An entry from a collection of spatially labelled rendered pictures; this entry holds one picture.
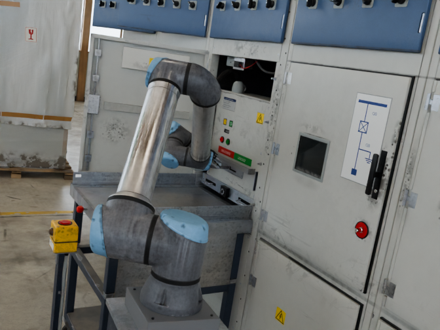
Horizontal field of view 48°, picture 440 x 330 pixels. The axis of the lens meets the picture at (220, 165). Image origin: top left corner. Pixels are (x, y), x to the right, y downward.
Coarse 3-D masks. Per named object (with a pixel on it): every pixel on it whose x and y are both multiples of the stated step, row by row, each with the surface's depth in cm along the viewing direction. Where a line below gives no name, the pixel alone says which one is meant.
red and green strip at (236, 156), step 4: (220, 148) 261; (224, 148) 258; (220, 152) 261; (224, 152) 258; (228, 152) 255; (232, 152) 251; (232, 156) 251; (236, 156) 248; (240, 156) 245; (244, 156) 242; (240, 160) 245; (244, 160) 242; (248, 160) 239; (248, 164) 239
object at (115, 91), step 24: (96, 48) 255; (120, 48) 258; (144, 48) 260; (168, 48) 260; (96, 72) 256; (120, 72) 261; (144, 72) 263; (96, 96) 258; (120, 96) 263; (144, 96) 266; (96, 120) 264; (120, 120) 266; (96, 144) 267; (120, 144) 269; (96, 168) 270; (120, 168) 272; (168, 168) 278
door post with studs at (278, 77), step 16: (288, 16) 208; (288, 32) 208; (272, 96) 217; (272, 112) 216; (272, 128) 216; (256, 192) 226; (256, 208) 225; (256, 224) 225; (240, 304) 234; (240, 320) 234
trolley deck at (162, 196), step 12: (72, 192) 240; (84, 192) 231; (96, 192) 234; (108, 192) 237; (156, 192) 249; (168, 192) 253; (180, 192) 256; (192, 192) 260; (204, 192) 263; (84, 204) 221; (96, 204) 217; (156, 204) 230; (168, 204) 233; (180, 204) 236; (192, 204) 239; (204, 204) 242; (216, 204) 245; (216, 228) 217; (228, 228) 220; (240, 228) 224
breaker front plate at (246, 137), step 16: (224, 96) 259; (240, 96) 246; (224, 112) 259; (240, 112) 246; (256, 112) 234; (224, 128) 259; (240, 128) 245; (256, 128) 234; (224, 144) 258; (240, 144) 245; (256, 144) 233; (256, 160) 233; (224, 176) 258; (240, 176) 244
